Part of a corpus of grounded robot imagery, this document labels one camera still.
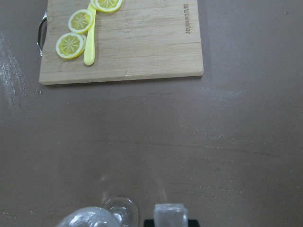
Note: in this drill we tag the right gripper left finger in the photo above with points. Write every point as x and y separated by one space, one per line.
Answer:
149 223

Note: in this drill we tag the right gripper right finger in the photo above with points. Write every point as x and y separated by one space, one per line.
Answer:
193 223

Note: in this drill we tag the clear ice cube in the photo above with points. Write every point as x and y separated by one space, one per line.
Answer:
170 215

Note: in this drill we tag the clear wine glass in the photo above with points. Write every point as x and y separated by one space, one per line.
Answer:
116 212

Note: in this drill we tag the wooden cutting board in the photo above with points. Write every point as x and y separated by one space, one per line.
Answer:
144 39

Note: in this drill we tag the lemon slice middle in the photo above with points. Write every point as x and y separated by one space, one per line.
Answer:
80 21

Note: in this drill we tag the lemon slice under far slice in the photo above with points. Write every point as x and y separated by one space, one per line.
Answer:
93 4

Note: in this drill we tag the lemon slice near handle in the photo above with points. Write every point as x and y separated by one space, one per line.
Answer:
70 45

